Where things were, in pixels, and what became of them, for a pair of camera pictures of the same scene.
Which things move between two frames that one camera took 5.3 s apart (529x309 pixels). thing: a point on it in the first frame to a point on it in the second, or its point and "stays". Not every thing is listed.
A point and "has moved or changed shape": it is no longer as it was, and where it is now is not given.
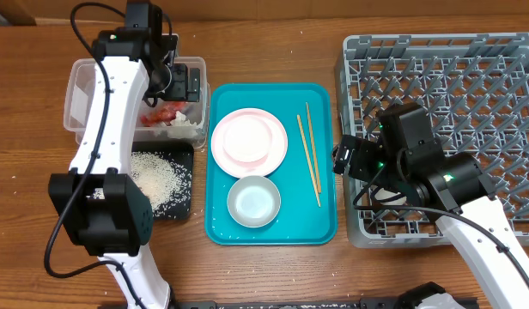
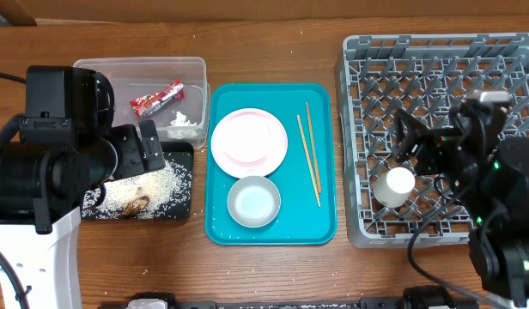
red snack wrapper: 163,112 has moved or changed shape
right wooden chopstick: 313,149 stays
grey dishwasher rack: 483,90 stays
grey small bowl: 253,201 stays
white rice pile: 162,179 stays
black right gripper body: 366,157 to 457,161
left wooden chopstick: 308,160 stays
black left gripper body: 179,87 to 128,153
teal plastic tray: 307,179 stays
